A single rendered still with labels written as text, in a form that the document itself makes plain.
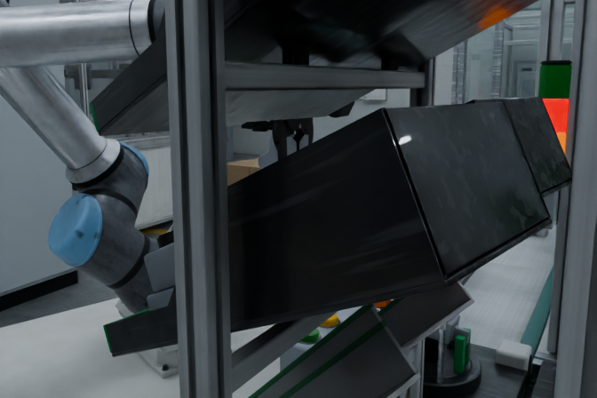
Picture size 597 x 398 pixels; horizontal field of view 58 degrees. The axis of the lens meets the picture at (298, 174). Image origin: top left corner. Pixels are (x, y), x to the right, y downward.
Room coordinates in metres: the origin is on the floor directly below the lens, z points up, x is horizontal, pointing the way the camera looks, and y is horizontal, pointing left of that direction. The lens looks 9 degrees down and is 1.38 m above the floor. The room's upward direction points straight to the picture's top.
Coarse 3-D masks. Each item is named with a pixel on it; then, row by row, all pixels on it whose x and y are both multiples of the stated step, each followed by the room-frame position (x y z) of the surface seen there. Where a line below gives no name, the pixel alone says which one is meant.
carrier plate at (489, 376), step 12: (480, 348) 0.79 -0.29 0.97; (492, 348) 0.79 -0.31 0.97; (480, 360) 0.76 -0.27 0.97; (492, 360) 0.76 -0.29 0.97; (492, 372) 0.72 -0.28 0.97; (504, 372) 0.72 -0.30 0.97; (516, 372) 0.72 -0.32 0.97; (480, 384) 0.69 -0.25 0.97; (492, 384) 0.69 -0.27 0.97; (504, 384) 0.69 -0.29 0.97; (516, 384) 0.69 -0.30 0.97; (468, 396) 0.66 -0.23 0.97; (480, 396) 0.66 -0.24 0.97; (492, 396) 0.66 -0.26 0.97; (504, 396) 0.66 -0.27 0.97; (516, 396) 0.66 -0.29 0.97
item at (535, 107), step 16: (512, 112) 0.38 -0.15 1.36; (528, 112) 0.40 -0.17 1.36; (544, 112) 0.43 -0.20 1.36; (528, 128) 0.39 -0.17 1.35; (544, 128) 0.41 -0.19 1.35; (528, 144) 0.38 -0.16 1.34; (544, 144) 0.40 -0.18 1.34; (560, 144) 0.43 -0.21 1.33; (544, 160) 0.39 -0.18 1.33; (560, 160) 0.41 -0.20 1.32; (544, 176) 0.38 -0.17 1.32; (560, 176) 0.40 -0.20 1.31; (544, 192) 0.36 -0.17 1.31
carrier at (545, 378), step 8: (544, 368) 0.73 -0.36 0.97; (552, 368) 0.73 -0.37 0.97; (544, 376) 0.71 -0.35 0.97; (552, 376) 0.71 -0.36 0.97; (536, 384) 0.69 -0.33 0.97; (544, 384) 0.69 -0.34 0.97; (552, 384) 0.69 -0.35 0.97; (536, 392) 0.67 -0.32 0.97; (544, 392) 0.67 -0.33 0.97; (552, 392) 0.67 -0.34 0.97
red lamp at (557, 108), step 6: (546, 102) 0.81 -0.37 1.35; (552, 102) 0.80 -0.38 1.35; (558, 102) 0.80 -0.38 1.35; (564, 102) 0.80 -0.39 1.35; (546, 108) 0.81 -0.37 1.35; (552, 108) 0.80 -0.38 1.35; (558, 108) 0.80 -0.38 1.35; (564, 108) 0.80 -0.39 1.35; (552, 114) 0.80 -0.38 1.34; (558, 114) 0.80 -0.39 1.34; (564, 114) 0.80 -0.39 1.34; (552, 120) 0.80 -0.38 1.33; (558, 120) 0.80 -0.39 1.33; (564, 120) 0.80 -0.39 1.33; (558, 126) 0.80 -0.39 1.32; (564, 126) 0.80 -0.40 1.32
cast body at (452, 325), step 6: (456, 318) 0.71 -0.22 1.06; (450, 324) 0.69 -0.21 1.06; (456, 324) 0.71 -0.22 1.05; (438, 330) 0.70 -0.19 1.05; (450, 330) 0.69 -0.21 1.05; (456, 330) 0.70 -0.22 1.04; (462, 330) 0.70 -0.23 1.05; (468, 330) 0.70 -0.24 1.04; (432, 336) 0.70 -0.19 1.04; (438, 336) 0.70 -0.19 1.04; (450, 336) 0.69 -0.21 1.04; (456, 336) 0.70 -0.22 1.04; (468, 336) 0.70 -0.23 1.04
